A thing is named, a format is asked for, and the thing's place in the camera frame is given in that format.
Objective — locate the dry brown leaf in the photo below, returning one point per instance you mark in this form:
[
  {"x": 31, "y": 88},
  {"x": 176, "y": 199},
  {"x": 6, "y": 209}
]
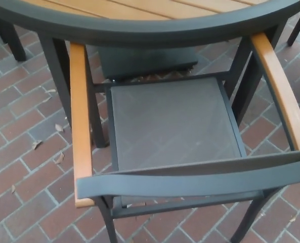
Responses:
[
  {"x": 13, "y": 188},
  {"x": 292, "y": 219},
  {"x": 59, "y": 127},
  {"x": 59, "y": 158},
  {"x": 36, "y": 144}
]

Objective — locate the round wood-slat table black frame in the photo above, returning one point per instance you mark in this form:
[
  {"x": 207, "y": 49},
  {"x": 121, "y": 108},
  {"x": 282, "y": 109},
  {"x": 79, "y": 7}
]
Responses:
[{"x": 139, "y": 27}]

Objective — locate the black square umbrella base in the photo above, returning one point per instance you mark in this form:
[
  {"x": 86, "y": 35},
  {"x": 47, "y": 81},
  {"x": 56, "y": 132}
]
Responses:
[{"x": 144, "y": 63}]

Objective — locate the black chair leg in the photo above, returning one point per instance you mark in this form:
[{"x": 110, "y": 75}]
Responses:
[{"x": 297, "y": 30}]

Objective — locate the black armchair with wooden armrests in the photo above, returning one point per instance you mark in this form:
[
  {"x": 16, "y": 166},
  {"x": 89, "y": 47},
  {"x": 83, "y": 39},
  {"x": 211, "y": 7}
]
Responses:
[{"x": 170, "y": 126}]

